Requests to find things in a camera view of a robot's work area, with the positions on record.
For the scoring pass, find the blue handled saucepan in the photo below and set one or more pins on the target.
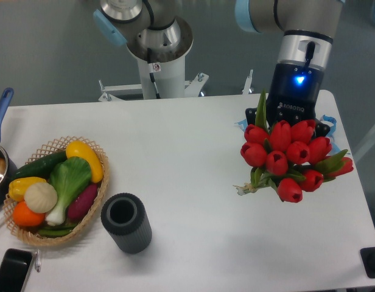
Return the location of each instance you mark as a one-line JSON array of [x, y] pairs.
[[7, 166]]

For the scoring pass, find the purple sweet potato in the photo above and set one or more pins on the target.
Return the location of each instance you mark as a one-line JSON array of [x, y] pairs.
[[82, 204]]

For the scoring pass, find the yellow bell pepper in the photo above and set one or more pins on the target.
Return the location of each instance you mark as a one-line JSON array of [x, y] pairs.
[[18, 187]]

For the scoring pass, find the silver metal clip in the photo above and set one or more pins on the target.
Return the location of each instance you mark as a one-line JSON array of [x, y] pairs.
[[37, 263]]

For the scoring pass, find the black device table corner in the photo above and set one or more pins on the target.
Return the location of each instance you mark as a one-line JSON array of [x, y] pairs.
[[368, 259]]

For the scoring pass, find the green bok choy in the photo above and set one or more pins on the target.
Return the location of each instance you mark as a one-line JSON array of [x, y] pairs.
[[69, 179]]

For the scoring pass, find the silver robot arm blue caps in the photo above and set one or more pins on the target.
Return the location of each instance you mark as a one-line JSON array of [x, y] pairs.
[[308, 27]]

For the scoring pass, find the yellow squash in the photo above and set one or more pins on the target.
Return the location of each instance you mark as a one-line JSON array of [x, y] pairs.
[[82, 150]]

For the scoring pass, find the blue ribbon strip left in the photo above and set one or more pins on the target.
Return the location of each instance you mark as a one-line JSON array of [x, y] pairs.
[[242, 124]]

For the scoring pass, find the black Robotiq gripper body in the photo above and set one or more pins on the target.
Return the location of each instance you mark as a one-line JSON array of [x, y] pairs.
[[293, 93]]

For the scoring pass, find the blue ribbon tangle right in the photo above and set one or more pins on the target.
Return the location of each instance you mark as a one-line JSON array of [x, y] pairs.
[[331, 122]]

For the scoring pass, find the dark grey ribbed vase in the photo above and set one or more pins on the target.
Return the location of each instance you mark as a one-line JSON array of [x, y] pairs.
[[125, 219]]

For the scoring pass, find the orange fruit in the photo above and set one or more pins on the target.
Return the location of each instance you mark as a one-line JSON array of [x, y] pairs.
[[23, 216]]

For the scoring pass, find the black smartphone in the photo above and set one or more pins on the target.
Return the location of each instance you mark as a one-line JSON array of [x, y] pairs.
[[14, 269]]

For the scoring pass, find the green cucumber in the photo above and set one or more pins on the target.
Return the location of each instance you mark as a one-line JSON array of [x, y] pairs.
[[41, 167]]

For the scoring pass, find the white garlic bulb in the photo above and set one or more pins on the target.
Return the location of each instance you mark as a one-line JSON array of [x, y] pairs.
[[40, 197]]

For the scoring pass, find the green pea pods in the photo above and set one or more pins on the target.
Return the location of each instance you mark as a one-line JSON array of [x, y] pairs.
[[56, 231]]

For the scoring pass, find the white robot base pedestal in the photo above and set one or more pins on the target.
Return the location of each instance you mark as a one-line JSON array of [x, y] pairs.
[[160, 56]]

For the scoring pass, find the red tulip bouquet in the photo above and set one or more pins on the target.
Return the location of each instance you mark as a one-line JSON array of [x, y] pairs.
[[288, 158]]

